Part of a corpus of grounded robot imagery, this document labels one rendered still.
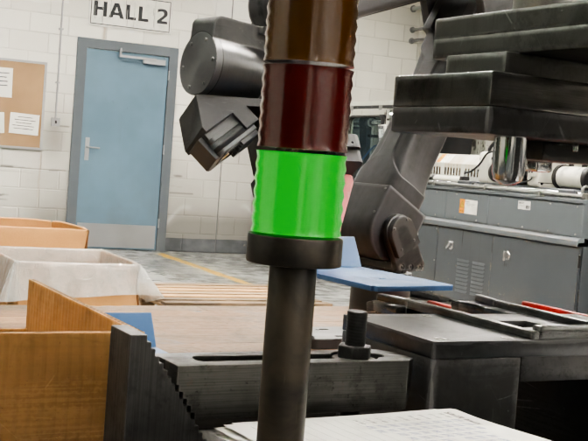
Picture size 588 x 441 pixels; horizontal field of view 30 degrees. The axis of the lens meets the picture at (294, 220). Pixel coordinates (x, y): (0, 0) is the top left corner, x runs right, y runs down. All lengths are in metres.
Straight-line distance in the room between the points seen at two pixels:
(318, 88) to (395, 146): 0.70
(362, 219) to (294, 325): 0.65
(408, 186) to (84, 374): 0.53
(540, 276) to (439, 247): 1.31
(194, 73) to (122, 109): 10.86
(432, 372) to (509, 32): 0.21
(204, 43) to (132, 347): 0.48
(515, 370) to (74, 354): 0.26
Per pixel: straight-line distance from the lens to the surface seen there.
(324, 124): 0.44
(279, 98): 0.44
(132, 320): 0.89
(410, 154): 1.13
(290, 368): 0.45
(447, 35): 0.74
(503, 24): 0.69
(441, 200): 8.99
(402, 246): 1.09
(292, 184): 0.44
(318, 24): 0.44
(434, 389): 0.64
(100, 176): 11.79
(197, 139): 0.96
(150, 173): 11.94
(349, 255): 0.97
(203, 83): 0.97
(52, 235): 4.76
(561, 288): 7.74
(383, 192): 1.09
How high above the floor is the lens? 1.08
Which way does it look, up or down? 3 degrees down
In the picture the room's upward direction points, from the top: 4 degrees clockwise
